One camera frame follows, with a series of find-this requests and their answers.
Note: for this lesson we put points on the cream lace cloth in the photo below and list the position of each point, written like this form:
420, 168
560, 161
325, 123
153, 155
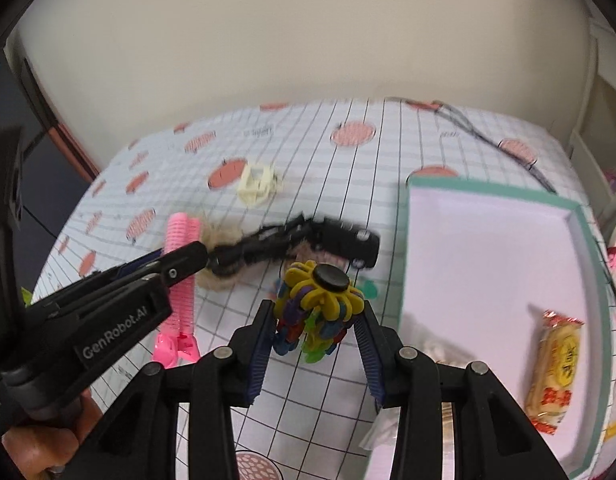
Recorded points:
223, 282

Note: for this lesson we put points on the yellow snack packet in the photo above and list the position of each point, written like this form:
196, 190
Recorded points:
557, 370

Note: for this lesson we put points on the white shelf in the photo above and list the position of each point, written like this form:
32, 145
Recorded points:
587, 160

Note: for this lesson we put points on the green plastic clip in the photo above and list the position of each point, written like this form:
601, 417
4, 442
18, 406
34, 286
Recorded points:
369, 289

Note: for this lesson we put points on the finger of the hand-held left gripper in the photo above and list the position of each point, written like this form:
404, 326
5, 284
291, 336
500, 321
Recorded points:
185, 260

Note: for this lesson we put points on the grid printed tablecloth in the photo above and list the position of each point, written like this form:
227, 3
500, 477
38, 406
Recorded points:
338, 195

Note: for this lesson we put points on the cream hair claw clip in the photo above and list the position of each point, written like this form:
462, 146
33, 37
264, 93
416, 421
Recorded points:
248, 187

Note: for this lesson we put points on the teal-edged white tray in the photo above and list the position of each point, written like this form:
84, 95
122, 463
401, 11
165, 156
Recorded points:
487, 260

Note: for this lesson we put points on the dark cabinet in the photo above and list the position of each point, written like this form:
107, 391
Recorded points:
38, 175

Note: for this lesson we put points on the black hair clip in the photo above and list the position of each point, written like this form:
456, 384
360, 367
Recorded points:
258, 247

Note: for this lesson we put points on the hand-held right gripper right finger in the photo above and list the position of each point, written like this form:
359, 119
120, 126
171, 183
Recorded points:
372, 360

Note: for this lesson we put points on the person's left hand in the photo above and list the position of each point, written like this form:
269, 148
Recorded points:
38, 452

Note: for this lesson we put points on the pink hair roller clip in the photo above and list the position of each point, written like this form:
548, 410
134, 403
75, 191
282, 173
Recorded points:
180, 305

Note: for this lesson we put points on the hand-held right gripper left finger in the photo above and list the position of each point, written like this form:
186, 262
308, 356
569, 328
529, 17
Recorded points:
260, 355

